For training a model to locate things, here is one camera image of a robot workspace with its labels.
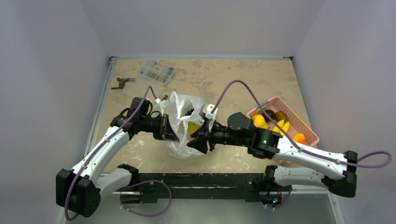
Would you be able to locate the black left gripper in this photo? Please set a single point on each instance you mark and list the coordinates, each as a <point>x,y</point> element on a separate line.
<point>165,131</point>

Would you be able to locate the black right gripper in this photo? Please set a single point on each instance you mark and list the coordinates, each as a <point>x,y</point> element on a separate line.
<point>209,137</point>

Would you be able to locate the yellow green fake starfruit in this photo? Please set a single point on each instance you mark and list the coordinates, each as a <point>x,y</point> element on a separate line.
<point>193,127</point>

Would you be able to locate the white plastic bag lemon print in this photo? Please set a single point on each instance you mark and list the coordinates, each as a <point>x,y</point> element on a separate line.
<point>180,150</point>

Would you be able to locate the black fake grapes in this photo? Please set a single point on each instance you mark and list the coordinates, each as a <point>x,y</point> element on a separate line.
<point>186,112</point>

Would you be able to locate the yellow fake lemon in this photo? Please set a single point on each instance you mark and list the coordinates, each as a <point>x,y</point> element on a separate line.
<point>259,121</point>

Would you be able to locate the dark purple fake fruit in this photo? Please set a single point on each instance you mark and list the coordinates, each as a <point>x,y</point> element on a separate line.
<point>269,114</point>

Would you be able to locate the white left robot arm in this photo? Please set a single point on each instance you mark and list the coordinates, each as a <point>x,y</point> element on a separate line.
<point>81,188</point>

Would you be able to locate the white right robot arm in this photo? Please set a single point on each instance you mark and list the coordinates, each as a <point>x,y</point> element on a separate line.
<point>332,171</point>

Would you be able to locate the brown fake kiwi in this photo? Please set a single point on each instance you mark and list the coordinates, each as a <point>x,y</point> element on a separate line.
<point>281,116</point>

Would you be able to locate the orange fake fruit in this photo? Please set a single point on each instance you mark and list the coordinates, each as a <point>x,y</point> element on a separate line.
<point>299,138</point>

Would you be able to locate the clear plastic screw box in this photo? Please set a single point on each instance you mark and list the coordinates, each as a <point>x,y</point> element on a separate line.
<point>151,73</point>

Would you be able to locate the dark metal clamp tool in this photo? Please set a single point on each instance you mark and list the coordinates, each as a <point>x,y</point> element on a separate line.
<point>122,82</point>

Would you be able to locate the pink plastic basket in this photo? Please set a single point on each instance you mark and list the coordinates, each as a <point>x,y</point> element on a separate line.
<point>297,125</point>

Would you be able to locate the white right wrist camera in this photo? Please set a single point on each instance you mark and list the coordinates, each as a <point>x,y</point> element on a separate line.
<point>207,114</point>

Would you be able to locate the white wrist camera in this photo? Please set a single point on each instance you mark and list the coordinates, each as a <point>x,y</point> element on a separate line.
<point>207,114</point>
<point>161,103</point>

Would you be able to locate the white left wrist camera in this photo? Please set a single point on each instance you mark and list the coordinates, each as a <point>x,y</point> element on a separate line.
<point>161,103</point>

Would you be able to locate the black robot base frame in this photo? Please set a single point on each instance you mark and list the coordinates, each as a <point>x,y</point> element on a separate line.
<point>250,187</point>

